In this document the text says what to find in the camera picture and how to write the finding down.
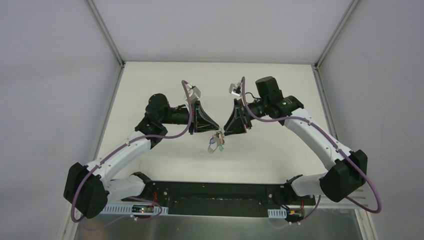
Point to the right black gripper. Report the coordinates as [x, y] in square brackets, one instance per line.
[242, 117]

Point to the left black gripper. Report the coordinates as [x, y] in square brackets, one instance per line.
[193, 117]

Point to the metal keyring carabiner plate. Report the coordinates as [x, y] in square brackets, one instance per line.
[212, 147]

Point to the yellow tagged key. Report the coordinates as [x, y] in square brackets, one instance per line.
[220, 140]

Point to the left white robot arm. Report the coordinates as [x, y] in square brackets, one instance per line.
[90, 187]

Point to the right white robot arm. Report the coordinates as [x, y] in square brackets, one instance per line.
[345, 168]

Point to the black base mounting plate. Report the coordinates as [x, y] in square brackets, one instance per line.
[222, 199]

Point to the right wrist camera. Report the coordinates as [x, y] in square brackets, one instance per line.
[235, 89]

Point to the right white slotted cable duct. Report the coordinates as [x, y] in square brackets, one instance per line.
[280, 213]

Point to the white slotted cable duct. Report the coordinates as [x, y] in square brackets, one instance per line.
[143, 209]
[280, 213]

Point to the left white slotted cable duct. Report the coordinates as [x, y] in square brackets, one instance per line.
[143, 209]

